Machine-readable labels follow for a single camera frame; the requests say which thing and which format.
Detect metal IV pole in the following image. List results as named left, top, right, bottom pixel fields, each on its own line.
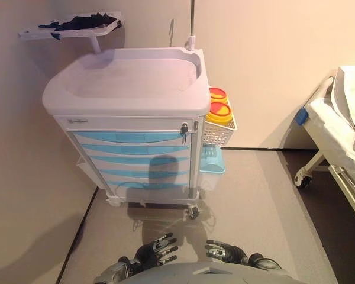
left=183, top=0, right=198, bottom=51

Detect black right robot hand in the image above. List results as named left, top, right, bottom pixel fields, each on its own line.
left=205, top=239, right=250, bottom=265

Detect white side shelf tray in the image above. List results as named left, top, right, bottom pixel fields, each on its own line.
left=17, top=11, right=122, bottom=56

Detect black cart keys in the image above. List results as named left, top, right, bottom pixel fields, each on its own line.
left=179, top=122, right=191, bottom=146

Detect cart caster wheel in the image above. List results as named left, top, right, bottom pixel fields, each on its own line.
left=186, top=205, right=201, bottom=220

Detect white wire basket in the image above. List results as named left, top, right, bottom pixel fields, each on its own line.
left=201, top=88, right=238, bottom=146

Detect white hospital bed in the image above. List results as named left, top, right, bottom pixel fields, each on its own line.
left=294, top=66, right=355, bottom=231

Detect bed caster wheel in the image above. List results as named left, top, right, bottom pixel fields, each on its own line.
left=294, top=168, right=313, bottom=189

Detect light blue waste bin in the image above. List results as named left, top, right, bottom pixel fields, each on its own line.
left=199, top=144, right=227, bottom=174

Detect white side bin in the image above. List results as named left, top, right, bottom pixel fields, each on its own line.
left=76, top=155, right=89, bottom=178

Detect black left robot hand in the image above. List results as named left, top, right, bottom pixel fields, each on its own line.
left=135, top=233, right=179, bottom=270

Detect grey robot torso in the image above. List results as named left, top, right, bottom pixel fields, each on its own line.
left=127, top=262, right=308, bottom=284

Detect blue tape piece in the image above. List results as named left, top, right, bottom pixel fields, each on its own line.
left=297, top=106, right=310, bottom=125

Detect white medical cart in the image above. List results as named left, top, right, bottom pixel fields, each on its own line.
left=41, top=47, right=211, bottom=217

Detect yellow sharps container red lid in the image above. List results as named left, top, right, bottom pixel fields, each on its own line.
left=209, top=87, right=228, bottom=103
left=206, top=101, right=233, bottom=124

